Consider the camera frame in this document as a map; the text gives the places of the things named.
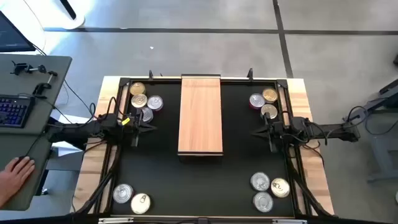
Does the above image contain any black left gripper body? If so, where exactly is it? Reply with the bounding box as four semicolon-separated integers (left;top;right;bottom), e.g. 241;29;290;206
122;109;144;147

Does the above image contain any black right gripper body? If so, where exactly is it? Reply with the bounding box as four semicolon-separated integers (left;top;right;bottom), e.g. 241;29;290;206
266;112;286;153

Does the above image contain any green-label can silver lid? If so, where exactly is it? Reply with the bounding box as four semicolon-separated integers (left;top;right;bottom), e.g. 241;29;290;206
250;171;271;192
141;106;154;123

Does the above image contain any blue-label seafood can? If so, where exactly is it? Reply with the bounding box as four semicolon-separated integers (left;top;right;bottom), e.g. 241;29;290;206
131;93;148;109
130;192;152;215
270;177;291;198
260;103;279;120

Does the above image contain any red-label tuna can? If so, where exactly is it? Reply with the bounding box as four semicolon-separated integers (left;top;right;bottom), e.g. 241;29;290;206
147;95;164;112
112;183;134;205
249;93;266;110
252;191;274;213

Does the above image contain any green-label can gold lid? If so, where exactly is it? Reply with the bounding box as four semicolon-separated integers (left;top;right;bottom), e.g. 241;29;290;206
129;82;146;96
261;87;279;104

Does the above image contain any white paper sheet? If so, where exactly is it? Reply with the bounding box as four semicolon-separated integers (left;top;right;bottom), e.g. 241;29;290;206
49;111;91;157

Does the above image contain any black table mat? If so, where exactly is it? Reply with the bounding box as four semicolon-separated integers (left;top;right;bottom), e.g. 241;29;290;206
119;81;295;217

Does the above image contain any grey metal table base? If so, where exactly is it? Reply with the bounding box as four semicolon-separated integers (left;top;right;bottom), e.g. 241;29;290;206
343;77;398;184

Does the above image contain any grey desk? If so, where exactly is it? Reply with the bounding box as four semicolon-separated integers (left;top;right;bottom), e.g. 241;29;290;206
0;53;73;212

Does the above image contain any black keyboard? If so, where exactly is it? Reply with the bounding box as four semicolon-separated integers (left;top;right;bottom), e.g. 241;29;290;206
0;95;36;129

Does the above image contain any person's hand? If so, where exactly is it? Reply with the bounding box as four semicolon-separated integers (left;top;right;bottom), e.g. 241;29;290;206
0;156;36;207

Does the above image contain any computer monitor dark screen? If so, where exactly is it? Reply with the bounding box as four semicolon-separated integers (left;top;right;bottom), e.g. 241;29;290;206
0;11;37;53

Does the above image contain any wooden shelf black wire frame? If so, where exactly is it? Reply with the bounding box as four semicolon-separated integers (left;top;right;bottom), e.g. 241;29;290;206
177;73;224;156

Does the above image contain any black looped floor cable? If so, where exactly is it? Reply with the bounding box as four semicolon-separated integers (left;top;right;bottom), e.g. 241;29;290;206
345;105;398;136

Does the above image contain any silver metal bracket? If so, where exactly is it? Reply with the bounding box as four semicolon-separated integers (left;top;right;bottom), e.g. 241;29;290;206
272;218;308;224
98;217;134;224

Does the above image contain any black clamp mount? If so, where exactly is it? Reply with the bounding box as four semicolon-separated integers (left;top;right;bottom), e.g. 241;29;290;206
32;70;58;96
10;60;47;76

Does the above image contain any white-base black post stand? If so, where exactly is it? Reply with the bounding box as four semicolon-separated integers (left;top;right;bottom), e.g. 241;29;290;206
18;0;86;31

